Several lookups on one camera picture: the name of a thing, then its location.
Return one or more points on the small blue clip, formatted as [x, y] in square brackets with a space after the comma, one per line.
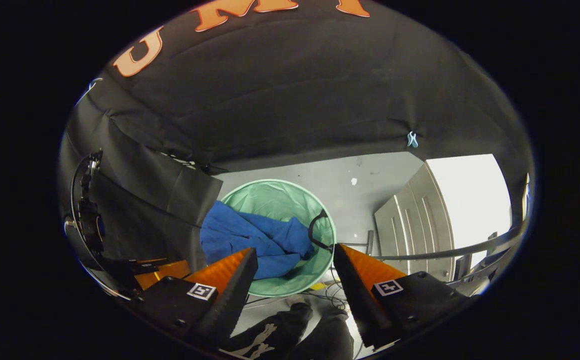
[412, 140]

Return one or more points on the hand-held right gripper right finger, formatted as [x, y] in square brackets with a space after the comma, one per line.
[357, 295]

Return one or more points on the black clothes rack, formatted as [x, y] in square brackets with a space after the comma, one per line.
[445, 251]

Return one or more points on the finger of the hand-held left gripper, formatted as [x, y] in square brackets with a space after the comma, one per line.
[169, 272]

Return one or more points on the green laundry hamper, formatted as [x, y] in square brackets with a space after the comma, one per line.
[274, 200]

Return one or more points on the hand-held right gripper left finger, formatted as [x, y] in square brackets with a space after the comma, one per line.
[237, 295]

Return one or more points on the black backdrop cloth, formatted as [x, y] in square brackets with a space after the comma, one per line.
[295, 100]

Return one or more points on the bright white board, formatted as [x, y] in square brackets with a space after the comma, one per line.
[470, 200]

